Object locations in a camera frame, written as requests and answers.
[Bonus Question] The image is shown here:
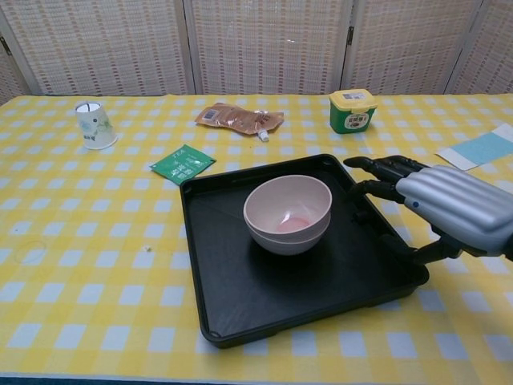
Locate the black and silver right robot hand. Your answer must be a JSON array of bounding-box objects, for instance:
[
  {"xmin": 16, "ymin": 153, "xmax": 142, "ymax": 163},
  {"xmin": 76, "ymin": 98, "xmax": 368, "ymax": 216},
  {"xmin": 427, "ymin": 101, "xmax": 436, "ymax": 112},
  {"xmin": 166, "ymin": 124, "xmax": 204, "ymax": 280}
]
[{"xmin": 343, "ymin": 155, "xmax": 513, "ymax": 265}]

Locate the beige bowl with pink stain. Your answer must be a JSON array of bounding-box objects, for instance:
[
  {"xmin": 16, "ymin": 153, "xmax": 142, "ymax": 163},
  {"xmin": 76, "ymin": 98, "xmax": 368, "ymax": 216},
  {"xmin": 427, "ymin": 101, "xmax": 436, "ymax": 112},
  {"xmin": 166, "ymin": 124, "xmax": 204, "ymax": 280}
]
[{"xmin": 243, "ymin": 174, "xmax": 333, "ymax": 244}]

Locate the plain beige bowl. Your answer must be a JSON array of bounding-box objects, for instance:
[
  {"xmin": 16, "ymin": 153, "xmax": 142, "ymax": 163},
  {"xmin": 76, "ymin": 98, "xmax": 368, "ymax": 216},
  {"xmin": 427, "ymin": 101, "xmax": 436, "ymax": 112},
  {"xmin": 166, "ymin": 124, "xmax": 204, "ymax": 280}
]
[{"xmin": 244, "ymin": 216, "xmax": 332, "ymax": 256}]

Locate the black square plastic tray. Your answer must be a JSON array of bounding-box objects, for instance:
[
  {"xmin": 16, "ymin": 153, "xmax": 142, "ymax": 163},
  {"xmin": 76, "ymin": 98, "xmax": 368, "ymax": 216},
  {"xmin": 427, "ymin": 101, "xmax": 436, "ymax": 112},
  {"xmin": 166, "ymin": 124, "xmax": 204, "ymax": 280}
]
[{"xmin": 179, "ymin": 153, "xmax": 430, "ymax": 349}]

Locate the white and blue card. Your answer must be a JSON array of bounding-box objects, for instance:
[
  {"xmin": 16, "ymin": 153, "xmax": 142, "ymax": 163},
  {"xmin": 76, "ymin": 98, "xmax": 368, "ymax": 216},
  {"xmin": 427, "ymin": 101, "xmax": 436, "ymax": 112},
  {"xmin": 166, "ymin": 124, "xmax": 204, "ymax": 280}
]
[{"xmin": 434, "ymin": 123, "xmax": 513, "ymax": 172}]

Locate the green tub with yellow lid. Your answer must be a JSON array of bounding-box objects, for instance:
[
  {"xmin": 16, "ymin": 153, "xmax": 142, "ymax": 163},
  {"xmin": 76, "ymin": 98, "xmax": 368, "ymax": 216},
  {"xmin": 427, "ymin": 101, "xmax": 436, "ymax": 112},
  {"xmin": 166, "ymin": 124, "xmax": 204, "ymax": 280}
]
[{"xmin": 329, "ymin": 89, "xmax": 379, "ymax": 134}]

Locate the woven folding screen panel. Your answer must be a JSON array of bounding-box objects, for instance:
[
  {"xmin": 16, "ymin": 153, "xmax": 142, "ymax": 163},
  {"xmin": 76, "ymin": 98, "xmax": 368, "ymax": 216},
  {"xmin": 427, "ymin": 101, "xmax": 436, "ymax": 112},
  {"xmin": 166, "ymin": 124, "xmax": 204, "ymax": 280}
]
[
  {"xmin": 0, "ymin": 0, "xmax": 197, "ymax": 96},
  {"xmin": 340, "ymin": 0, "xmax": 495, "ymax": 95},
  {"xmin": 0, "ymin": 7, "xmax": 39, "ymax": 106},
  {"xmin": 183, "ymin": 0, "xmax": 356, "ymax": 96},
  {"xmin": 444, "ymin": 0, "xmax": 513, "ymax": 95}
]

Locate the brown spouted sauce pouch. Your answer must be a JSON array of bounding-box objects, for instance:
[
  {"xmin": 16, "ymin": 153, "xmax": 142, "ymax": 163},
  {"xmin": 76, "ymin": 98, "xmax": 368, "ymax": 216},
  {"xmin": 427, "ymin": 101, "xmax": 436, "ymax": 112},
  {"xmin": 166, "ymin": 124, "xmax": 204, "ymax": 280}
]
[{"xmin": 194, "ymin": 102, "xmax": 285, "ymax": 143}]

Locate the green tea packet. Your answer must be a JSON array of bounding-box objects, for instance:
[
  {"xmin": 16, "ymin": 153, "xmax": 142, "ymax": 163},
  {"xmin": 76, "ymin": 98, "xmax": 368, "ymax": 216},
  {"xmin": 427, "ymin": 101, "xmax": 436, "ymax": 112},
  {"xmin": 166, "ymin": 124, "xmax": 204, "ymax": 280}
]
[{"xmin": 149, "ymin": 144, "xmax": 217, "ymax": 186}]

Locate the white paper cup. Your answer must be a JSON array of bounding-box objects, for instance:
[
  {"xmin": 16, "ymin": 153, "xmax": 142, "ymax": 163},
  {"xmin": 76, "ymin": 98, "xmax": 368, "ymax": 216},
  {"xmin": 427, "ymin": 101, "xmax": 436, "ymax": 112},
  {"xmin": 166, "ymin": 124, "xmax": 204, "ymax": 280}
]
[{"xmin": 75, "ymin": 101, "xmax": 119, "ymax": 151}]

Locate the yellow white checked tablecloth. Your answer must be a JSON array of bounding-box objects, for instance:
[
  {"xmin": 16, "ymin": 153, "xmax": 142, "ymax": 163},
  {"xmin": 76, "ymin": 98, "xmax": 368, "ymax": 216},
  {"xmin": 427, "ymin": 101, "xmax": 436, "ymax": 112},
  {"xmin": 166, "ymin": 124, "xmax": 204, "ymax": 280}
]
[{"xmin": 0, "ymin": 94, "xmax": 513, "ymax": 380}]

